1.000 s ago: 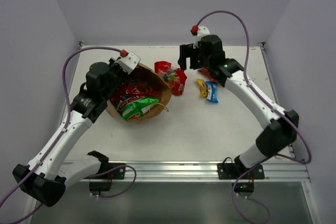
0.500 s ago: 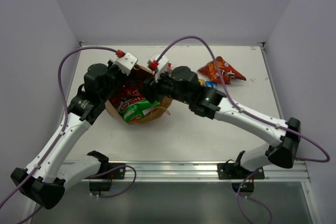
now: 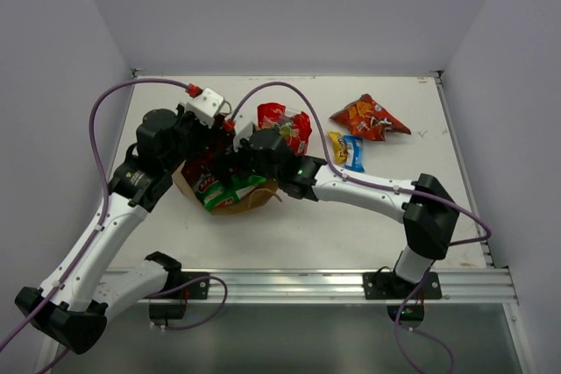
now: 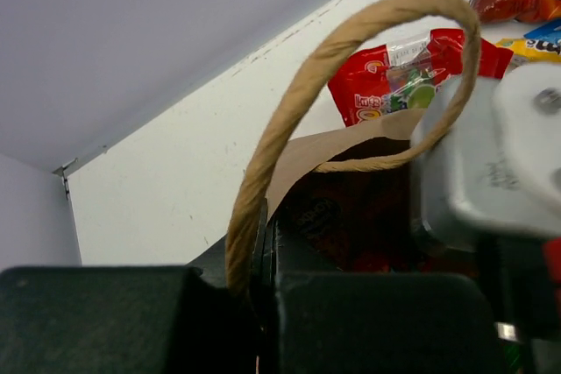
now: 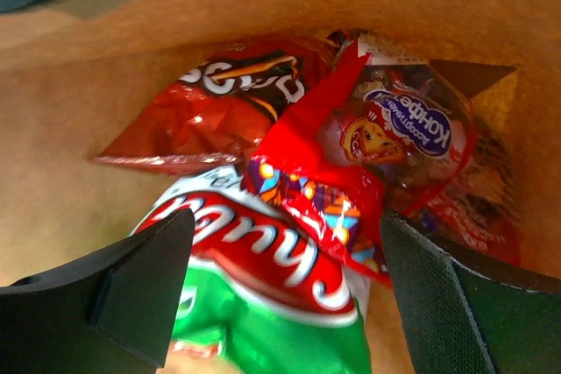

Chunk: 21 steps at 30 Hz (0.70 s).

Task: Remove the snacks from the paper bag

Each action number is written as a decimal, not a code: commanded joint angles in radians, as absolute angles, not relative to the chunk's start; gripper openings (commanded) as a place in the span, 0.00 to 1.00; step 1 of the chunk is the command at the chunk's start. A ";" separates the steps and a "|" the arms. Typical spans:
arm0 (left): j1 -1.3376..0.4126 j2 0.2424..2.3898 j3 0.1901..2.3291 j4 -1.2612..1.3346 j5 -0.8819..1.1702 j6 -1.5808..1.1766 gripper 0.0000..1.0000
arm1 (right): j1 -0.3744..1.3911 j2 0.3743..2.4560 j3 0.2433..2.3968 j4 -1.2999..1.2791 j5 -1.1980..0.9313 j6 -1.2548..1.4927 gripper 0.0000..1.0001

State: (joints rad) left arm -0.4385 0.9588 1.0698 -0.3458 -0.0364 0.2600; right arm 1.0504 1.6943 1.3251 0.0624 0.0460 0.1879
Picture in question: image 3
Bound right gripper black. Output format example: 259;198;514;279
209;132;282;190

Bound brown paper bag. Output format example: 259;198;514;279
171;100;284;216

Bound red Skittles candy pack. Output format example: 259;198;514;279
257;102;312;155

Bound yellow M&M candy pack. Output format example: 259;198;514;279
327;131;348;165

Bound blue white snack pack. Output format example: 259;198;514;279
343;135;365;173

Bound red Doritos chip bag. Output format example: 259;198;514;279
330;94;411;142

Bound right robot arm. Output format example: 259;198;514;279
210;129;459;298

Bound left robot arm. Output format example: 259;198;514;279
15;104;223;355

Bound green chip bag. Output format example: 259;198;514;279
194;174;266;211

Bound red KitKat candy pack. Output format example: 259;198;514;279
181;159;219;194

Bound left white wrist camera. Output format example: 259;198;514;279
184;84;225;128

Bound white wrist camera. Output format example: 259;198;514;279
184;84;225;128
223;118;255;152

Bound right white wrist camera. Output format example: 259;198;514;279
223;118;255;152

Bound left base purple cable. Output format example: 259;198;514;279
151;274;231;332

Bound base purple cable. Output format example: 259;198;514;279
394;290;456;374
151;274;231;332

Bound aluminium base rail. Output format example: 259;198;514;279
207;268;517;305

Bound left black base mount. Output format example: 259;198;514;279
147;271;209;326

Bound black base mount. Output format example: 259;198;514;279
362;266;443;328
147;271;209;326

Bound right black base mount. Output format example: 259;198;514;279
362;266;443;328

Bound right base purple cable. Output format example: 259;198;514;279
394;290;456;374

